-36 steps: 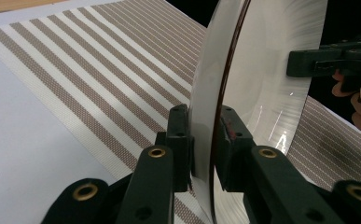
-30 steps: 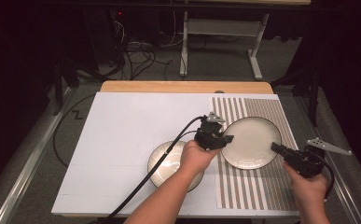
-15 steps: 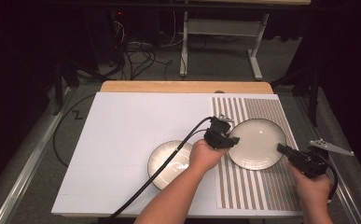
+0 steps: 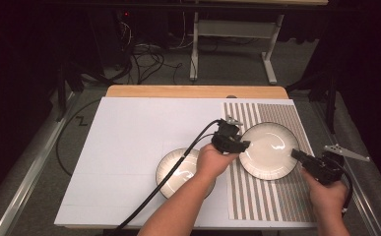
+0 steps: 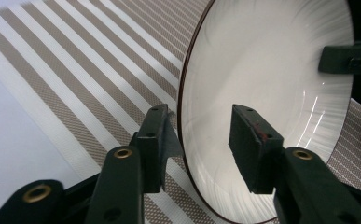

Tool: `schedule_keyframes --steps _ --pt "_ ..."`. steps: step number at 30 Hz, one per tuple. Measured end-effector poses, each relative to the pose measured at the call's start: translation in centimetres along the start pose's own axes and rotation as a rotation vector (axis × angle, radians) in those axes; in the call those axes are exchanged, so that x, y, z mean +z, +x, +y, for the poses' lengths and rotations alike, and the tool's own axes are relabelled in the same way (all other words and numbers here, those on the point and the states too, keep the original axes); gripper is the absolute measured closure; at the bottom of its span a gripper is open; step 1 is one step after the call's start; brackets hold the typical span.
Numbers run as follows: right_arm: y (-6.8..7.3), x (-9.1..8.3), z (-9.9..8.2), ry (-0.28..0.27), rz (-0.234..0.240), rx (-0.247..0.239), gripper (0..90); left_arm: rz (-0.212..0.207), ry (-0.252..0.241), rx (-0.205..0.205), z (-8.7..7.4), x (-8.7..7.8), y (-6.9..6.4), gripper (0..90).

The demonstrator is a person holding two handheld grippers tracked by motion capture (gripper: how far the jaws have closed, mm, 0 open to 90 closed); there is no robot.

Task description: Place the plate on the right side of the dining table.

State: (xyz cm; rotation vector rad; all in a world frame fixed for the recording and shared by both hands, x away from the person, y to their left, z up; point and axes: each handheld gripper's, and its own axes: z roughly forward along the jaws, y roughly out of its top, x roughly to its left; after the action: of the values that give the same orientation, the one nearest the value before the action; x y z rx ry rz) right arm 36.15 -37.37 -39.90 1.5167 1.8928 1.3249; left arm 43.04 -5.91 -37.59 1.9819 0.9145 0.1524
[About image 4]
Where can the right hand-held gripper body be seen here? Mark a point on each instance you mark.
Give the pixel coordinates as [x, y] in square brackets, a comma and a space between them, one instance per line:
[326, 168]

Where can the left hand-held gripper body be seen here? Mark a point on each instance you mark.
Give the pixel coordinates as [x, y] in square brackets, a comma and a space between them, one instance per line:
[225, 137]

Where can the white plate with dark rim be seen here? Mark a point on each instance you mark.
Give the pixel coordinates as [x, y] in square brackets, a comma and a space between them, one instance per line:
[184, 172]
[270, 154]

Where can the person's left hand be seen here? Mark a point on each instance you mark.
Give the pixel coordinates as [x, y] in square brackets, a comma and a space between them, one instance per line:
[211, 162]

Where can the person's right hand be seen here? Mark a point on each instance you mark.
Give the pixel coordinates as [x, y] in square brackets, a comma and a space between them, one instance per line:
[329, 198]

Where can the dark round knob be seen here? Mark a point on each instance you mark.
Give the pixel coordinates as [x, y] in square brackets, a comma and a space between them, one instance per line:
[231, 96]

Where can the striped grey and white mat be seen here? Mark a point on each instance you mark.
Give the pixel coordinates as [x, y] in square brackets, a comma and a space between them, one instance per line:
[266, 200]

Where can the black metal stand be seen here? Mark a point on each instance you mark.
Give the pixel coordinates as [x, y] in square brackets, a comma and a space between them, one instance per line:
[61, 98]
[331, 108]

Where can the white board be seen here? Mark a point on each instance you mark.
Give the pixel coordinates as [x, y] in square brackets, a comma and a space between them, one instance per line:
[129, 137]

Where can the dark box with red light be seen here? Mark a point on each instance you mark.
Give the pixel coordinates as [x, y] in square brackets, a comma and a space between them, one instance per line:
[120, 29]

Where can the aluminium floor rail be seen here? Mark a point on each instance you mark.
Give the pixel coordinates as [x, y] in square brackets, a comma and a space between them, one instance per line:
[27, 182]
[358, 200]

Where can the white metal table frame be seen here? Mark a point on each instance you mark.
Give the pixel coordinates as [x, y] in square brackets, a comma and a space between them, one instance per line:
[234, 29]

